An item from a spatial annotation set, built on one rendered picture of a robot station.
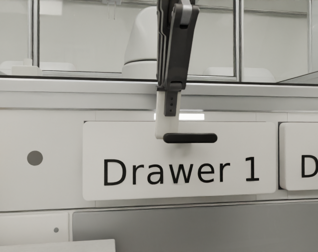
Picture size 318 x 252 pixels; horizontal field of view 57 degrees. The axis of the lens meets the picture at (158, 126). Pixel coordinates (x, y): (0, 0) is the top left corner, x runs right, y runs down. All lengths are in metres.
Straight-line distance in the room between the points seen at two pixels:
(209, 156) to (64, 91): 0.23
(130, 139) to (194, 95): 0.13
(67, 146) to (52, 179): 0.05
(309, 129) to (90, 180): 0.36
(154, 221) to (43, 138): 0.21
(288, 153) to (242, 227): 0.14
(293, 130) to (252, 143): 0.08
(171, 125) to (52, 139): 0.18
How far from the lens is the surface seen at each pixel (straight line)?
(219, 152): 0.44
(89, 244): 0.44
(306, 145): 0.53
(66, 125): 0.45
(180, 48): 0.33
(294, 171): 0.52
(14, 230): 0.49
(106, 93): 0.45
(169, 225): 0.48
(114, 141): 0.41
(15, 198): 0.48
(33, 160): 0.46
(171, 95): 0.37
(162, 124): 0.39
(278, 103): 0.52
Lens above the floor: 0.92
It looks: 1 degrees up
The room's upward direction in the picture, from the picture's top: straight up
